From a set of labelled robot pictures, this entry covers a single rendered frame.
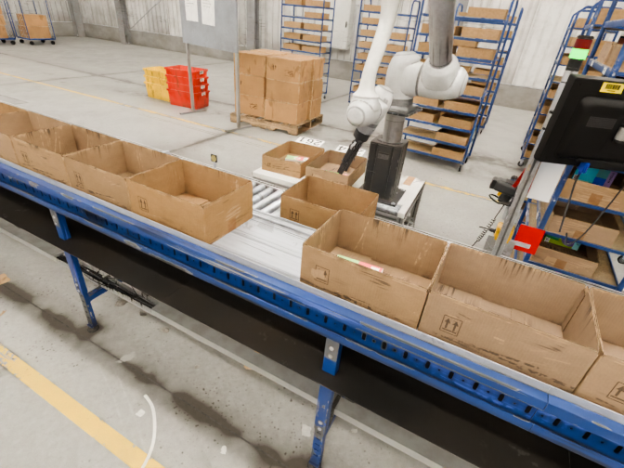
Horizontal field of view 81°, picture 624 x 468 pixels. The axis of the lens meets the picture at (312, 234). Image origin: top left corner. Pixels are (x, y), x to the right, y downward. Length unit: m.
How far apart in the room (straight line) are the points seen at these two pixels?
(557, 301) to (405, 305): 0.49
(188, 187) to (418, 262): 1.07
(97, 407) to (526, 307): 1.87
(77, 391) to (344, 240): 1.50
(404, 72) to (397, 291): 1.24
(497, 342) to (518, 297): 0.30
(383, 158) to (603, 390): 1.43
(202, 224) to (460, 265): 0.90
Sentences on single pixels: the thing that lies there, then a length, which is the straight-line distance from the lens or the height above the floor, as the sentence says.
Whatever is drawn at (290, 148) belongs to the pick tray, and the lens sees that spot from 2.75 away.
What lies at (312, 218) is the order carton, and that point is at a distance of 1.69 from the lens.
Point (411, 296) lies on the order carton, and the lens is 1.06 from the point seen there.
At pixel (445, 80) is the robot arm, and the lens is 1.94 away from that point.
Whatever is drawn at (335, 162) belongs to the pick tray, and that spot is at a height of 0.77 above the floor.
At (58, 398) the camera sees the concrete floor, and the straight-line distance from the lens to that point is 2.25.
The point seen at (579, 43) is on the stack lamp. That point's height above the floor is 1.64.
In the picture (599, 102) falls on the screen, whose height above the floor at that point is 1.48.
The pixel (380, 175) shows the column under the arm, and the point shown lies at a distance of 2.13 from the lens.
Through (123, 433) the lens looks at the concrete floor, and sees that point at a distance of 2.03.
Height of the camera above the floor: 1.66
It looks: 31 degrees down
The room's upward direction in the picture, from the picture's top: 5 degrees clockwise
